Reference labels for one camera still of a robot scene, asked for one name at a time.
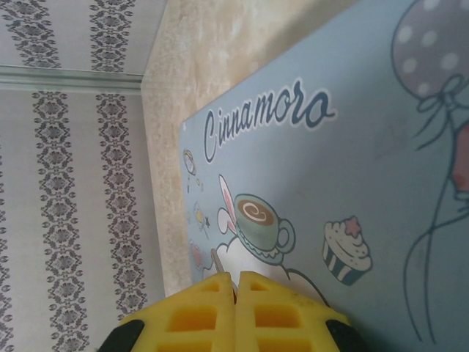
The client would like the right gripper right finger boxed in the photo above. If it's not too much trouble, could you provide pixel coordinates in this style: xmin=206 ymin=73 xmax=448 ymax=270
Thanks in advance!
xmin=235 ymin=270 xmax=372 ymax=352

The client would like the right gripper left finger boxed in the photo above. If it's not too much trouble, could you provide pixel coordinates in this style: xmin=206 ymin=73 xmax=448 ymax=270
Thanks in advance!
xmin=97 ymin=272 xmax=236 ymax=352

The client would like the light blue cartoon mat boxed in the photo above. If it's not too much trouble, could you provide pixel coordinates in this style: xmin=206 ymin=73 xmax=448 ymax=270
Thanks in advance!
xmin=180 ymin=0 xmax=469 ymax=352

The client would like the aluminium corner post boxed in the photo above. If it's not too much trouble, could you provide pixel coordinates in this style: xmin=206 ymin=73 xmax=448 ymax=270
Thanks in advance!
xmin=0 ymin=64 xmax=145 ymax=96

